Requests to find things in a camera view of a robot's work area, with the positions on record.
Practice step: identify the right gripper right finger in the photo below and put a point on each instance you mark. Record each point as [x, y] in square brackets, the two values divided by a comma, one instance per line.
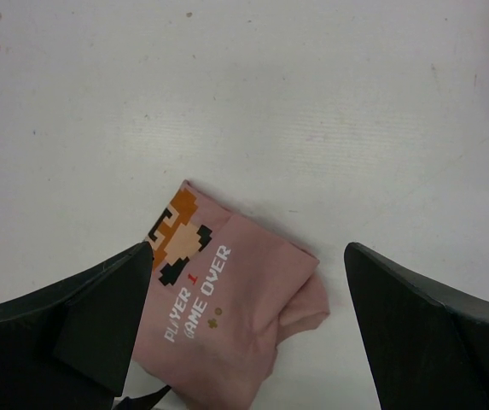
[427, 343]

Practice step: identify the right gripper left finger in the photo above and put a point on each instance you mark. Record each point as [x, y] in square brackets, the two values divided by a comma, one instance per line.
[69, 344]

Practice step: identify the dusty pink printed t-shirt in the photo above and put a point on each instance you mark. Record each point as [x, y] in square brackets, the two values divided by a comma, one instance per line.
[224, 293]

